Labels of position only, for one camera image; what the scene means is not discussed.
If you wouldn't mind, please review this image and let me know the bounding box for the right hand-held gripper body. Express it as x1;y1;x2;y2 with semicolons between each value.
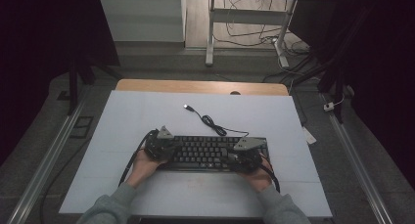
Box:
227;137;267;175

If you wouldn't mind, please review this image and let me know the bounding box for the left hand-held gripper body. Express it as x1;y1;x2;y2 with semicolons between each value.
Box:
143;125;177;162

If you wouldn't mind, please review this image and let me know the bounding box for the black computer keyboard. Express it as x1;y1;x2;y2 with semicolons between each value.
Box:
160;135;271;172

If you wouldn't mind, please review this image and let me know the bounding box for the person's right hand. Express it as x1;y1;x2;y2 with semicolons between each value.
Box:
239;159;273;194

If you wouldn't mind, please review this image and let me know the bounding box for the person's left hand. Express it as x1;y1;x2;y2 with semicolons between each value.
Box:
126;149;169;190

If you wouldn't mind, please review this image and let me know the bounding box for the wooden table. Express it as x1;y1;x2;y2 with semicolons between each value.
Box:
115;79;291;97

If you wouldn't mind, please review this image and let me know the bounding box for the white paper tag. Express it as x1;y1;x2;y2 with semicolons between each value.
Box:
301;125;318;146

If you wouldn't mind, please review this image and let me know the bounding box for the black metal stand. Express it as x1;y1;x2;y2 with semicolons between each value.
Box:
293;8;355;124
67;52;123;116

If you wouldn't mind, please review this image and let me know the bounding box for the white cabinet panel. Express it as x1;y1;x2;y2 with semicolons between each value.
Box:
97;0;187;43

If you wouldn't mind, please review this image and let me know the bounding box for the dark curtain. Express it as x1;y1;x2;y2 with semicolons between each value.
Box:
290;0;415;179
0;0;120;166

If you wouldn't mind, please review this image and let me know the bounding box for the right hand-held gripper black cable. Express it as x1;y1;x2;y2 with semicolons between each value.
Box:
258;155;282;194

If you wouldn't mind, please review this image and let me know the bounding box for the black keyboard cable with plug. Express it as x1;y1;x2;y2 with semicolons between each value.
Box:
183;104;250;138

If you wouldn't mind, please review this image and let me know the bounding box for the black rectangular frame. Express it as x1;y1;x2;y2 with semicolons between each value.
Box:
69;115;95;140

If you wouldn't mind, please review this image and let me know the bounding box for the small white box with cable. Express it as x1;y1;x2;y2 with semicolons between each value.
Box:
322;93;346;112

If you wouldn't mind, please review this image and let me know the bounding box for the long thin black cable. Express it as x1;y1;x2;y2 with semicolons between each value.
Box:
38;137;94;224

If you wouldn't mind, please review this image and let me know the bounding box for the aluminium rail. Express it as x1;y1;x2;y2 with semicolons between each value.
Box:
321;93;396;224
6;86;92;224

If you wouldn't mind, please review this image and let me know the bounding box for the tangle of black floor cables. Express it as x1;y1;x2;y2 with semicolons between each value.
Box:
213;0;312;57

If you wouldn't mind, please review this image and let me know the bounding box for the white metal desk frame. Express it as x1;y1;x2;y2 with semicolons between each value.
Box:
205;0;299;68

